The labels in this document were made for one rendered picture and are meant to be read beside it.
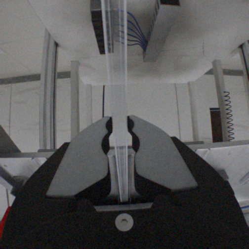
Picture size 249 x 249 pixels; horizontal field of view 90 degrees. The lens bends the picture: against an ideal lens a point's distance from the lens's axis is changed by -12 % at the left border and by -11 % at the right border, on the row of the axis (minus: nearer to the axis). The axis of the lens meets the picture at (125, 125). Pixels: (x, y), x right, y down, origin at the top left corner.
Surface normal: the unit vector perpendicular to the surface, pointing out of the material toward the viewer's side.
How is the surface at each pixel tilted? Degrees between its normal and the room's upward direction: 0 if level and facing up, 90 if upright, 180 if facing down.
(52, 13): 0
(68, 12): 0
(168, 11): 0
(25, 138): 90
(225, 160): 43
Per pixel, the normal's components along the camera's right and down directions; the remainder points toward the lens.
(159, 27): 0.05, 1.00
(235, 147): 0.06, 0.67
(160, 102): 0.03, -0.07
